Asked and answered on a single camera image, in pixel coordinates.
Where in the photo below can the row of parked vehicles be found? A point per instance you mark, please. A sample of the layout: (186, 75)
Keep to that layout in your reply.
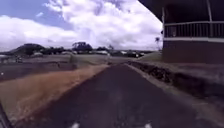
(113, 53)

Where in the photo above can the dark asphalt path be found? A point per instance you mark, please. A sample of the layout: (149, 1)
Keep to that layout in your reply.
(116, 96)

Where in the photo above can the row of distant trees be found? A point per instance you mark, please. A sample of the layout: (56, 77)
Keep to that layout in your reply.
(66, 48)

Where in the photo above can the robot's own part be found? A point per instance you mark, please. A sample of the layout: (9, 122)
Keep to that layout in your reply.
(75, 125)
(148, 125)

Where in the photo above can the dry brown grass strip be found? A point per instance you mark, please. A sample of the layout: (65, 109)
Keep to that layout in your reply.
(36, 86)

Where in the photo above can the grey gravel verge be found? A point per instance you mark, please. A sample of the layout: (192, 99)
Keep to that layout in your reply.
(186, 96)

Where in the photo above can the dark building with railing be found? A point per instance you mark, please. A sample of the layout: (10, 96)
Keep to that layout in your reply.
(193, 33)

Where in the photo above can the dark hill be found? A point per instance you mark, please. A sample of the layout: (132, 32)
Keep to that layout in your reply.
(25, 48)

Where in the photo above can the low dark stone wall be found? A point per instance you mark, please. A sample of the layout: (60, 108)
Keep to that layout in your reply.
(173, 77)

